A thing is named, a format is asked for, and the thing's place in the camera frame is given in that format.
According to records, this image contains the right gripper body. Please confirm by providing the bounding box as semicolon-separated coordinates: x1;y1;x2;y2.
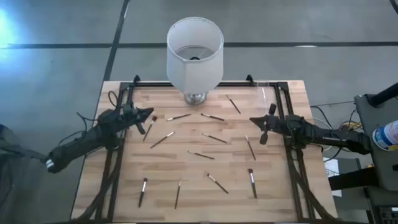
259;103;287;146

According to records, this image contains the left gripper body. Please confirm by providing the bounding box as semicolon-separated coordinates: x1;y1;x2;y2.
121;103;146;136

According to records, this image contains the large white-tipped makeup brush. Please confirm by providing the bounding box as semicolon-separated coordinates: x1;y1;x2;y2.
137;177;149;208

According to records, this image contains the clear acrylic container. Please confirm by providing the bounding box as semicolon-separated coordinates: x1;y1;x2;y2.
250;80;271;114

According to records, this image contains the large brown-head makeup brush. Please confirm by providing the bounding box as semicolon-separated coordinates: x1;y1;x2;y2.
248;168;258;199

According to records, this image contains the white shade table lamp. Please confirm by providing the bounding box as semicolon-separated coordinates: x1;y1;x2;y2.
166;16;224;106

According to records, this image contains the white paper sheet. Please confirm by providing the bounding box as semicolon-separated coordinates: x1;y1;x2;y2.
322;157;343;198

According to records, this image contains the black cart base bar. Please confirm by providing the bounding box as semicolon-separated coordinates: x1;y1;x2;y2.
328;166;379;191

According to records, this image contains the dark grey metal stand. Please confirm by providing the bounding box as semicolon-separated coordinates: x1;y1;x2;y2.
0;123;50;224

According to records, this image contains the white blue wipes canister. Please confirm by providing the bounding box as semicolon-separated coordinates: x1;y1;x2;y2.
372;119;398;152

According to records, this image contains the grey cart with black pole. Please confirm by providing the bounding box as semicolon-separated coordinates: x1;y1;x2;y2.
354;81;398;192

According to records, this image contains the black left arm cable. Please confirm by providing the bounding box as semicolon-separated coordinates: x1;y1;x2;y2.
57;90;125;147

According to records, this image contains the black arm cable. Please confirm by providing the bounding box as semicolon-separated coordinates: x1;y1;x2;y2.
310;104;362;162
57;90;125;147

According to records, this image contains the black aluminium table frame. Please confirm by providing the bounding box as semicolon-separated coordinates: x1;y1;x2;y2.
93;74;335;222

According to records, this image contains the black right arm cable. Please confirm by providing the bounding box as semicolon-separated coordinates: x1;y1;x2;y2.
310;104;362;162

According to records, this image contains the yellow cable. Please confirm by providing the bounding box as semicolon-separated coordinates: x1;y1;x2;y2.
338;121;364;131

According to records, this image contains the black diagonal frame strut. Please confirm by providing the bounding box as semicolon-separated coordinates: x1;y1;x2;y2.
76;161;121;222
290;161;335;222

